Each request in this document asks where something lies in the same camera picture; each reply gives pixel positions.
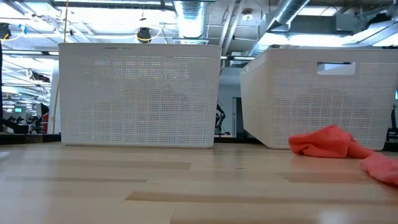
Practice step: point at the black background robot arm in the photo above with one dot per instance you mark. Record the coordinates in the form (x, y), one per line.
(220, 119)

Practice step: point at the coral pink garment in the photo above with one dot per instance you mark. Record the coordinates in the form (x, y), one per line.
(326, 143)

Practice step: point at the black aluminium rig frame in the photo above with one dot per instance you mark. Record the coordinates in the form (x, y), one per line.
(18, 139)

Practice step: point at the flexible silver duct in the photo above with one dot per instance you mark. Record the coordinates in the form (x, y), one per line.
(189, 18)

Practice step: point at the white perforated plastic bin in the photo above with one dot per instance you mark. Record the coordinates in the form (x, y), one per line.
(124, 93)
(311, 102)

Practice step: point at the small green lit monitor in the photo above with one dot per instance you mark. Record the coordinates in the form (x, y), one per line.
(18, 109)

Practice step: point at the grey rectangular duct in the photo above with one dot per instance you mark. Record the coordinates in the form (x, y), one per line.
(323, 24)

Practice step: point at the spiral silver duct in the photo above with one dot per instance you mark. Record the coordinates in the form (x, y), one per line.
(286, 12)

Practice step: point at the black equipment rack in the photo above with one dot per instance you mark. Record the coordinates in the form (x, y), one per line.
(392, 130)

